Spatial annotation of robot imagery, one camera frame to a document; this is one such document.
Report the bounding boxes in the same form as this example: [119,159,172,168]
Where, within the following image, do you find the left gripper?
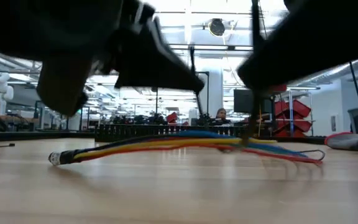
[85,0,205,93]

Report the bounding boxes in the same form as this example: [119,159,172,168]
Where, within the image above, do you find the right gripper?
[237,0,341,91]

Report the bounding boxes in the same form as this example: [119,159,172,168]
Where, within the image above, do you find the black slotted cable duct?
[94,123,251,143]

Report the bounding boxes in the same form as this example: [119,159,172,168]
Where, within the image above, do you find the multicoloured wire harness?
[48,129,326,167]

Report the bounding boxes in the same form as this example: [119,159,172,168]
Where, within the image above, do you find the red storage bin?
[272,129,306,138]
[273,98,313,119]
[273,118,313,134]
[268,83,288,93]

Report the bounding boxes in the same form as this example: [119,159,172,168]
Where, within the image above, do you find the silver metal rack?
[286,86,321,138]

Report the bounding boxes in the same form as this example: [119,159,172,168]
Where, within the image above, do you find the small red bin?
[165,111,179,124]

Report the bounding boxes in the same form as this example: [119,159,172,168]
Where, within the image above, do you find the white building column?
[197,58,225,127]

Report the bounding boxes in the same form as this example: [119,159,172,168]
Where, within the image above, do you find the person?
[214,107,232,126]

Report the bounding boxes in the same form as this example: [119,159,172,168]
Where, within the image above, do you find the grey black work glove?
[324,131,358,152]

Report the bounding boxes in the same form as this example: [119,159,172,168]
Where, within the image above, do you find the black background gantry frame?
[194,70,211,116]

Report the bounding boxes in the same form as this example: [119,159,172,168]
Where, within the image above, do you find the yellow hanging cable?
[257,102,263,138]

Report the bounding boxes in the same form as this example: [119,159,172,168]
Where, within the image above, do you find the black ceiling cable reel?
[208,17,227,37]

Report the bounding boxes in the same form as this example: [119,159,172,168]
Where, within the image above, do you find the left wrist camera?
[37,57,89,118]

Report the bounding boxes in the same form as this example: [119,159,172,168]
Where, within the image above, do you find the black aluminium table frame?
[0,129,328,145]

